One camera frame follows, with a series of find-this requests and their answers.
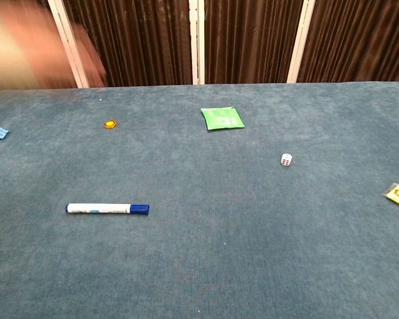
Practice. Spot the white die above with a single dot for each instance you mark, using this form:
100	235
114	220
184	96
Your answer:
286	159

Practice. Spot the green square sachet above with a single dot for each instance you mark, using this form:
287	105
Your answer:
222	118

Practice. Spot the small orange round disc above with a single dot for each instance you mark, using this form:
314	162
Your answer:
110	124

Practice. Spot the blue and white marker pen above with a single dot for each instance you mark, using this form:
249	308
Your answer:
99	208

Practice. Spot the dark pleated screen panel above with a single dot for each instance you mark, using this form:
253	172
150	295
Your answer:
252	40
359	40
143	40

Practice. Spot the blurred person in reddish clothes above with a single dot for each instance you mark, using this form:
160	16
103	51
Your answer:
26	46

